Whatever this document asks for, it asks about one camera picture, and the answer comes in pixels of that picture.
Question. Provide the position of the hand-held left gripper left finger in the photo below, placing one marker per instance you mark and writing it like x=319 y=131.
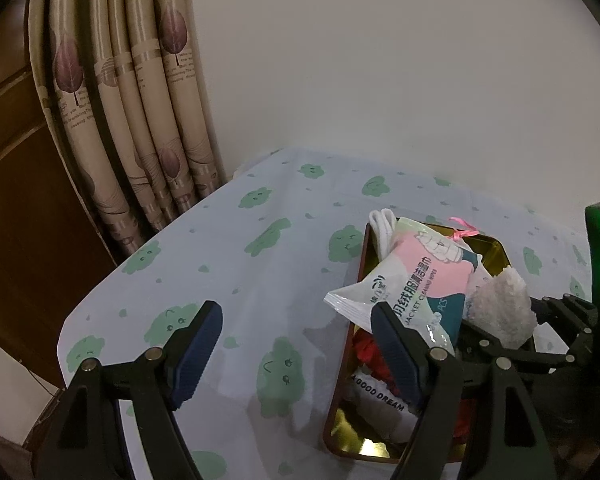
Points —
x=197 y=355

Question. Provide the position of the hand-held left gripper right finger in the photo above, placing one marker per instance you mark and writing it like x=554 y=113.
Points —
x=392 y=355

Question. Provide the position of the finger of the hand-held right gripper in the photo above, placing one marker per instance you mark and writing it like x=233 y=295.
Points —
x=480 y=340
x=575 y=310

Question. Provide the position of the white fluffy pompom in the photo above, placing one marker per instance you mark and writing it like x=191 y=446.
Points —
x=500 y=305

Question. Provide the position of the white glove red cuff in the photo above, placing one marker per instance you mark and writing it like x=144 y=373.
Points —
x=380 y=415

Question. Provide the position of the white sachet pink ribbon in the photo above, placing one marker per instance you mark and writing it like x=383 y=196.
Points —
x=480 y=275

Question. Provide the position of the pink white wipes packet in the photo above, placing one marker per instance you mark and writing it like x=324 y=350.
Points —
x=420 y=280

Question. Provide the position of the red tin box gold inside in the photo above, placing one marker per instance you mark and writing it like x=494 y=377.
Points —
x=360 y=440

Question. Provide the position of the brown wooden furniture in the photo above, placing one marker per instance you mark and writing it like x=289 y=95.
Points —
x=20 y=210

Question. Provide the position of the beige leaf print curtain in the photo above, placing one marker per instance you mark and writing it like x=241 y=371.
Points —
x=145 y=110

